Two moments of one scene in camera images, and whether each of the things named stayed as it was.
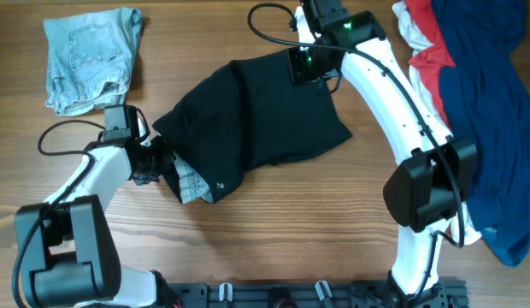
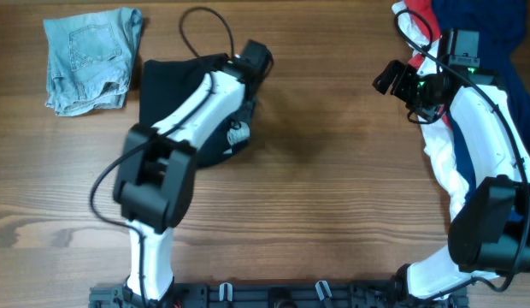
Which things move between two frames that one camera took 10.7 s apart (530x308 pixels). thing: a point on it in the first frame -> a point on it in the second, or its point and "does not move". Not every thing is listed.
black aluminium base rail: x=311 y=295 does not move
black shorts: x=247 y=115 -> x=164 y=82
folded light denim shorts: x=90 y=57 does not move
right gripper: x=300 y=66 -> x=402 y=81
